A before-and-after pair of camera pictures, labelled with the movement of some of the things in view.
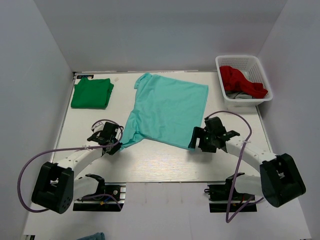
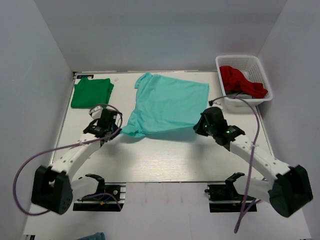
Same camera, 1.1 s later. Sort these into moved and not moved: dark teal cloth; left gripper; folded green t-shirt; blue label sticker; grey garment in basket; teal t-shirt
Moved: left gripper; teal t-shirt
Not moved: dark teal cloth; grey garment in basket; folded green t-shirt; blue label sticker
